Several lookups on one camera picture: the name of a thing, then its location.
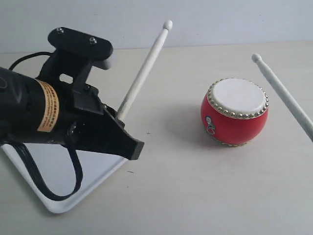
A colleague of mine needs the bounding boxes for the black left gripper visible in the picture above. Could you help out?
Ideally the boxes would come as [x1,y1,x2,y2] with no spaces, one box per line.
[36,80,144,160]

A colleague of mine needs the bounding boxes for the black cable bundle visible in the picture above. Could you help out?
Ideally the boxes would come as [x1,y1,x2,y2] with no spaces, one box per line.
[9,137,83,202]

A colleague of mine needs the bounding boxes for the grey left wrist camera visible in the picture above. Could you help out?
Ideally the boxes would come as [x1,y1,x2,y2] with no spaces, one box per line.
[39,27,113,89]

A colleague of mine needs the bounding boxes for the white drumstick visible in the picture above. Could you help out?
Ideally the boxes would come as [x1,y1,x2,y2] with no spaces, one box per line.
[251,53,313,141]
[117,20,173,121]

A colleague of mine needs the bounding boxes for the red small drum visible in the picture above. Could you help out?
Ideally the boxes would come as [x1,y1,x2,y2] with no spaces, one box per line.
[200,77,269,146]

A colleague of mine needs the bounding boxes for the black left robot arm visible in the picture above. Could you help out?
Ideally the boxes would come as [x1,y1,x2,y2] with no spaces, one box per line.
[0,68,144,160]

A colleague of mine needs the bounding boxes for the white plastic tray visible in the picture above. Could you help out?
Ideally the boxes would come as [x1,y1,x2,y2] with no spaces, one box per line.
[1,143,126,214]

